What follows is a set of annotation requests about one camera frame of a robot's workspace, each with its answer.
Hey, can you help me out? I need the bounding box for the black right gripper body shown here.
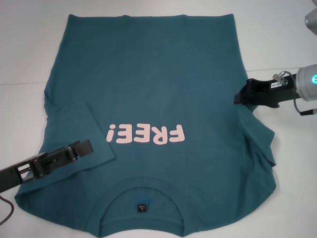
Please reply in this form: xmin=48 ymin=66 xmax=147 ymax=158
xmin=243 ymin=72 xmax=302 ymax=109

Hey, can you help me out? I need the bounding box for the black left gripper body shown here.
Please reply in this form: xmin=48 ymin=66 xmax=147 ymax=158
xmin=0 ymin=145 xmax=77 ymax=194

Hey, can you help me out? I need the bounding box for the teal FREE print t-shirt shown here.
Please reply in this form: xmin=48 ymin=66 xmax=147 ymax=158
xmin=13 ymin=14 xmax=277 ymax=238

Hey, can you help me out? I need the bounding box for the silver cable connector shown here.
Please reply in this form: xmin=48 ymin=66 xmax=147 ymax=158
xmin=272 ymin=71 xmax=288 ymax=83

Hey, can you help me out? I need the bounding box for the dark left arm cable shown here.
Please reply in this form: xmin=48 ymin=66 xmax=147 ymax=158
xmin=0 ymin=194 xmax=15 ymax=220

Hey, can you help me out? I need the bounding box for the dark arm cable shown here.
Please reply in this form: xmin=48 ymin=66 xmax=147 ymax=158
xmin=293 ymin=98 xmax=317 ymax=117
xmin=0 ymin=194 xmax=15 ymax=220

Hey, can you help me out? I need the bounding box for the dark right arm cable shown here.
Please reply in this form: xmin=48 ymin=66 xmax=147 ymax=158
xmin=293 ymin=98 xmax=317 ymax=117

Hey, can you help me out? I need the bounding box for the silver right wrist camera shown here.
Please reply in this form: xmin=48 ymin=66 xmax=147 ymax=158
xmin=304 ymin=3 xmax=317 ymax=32

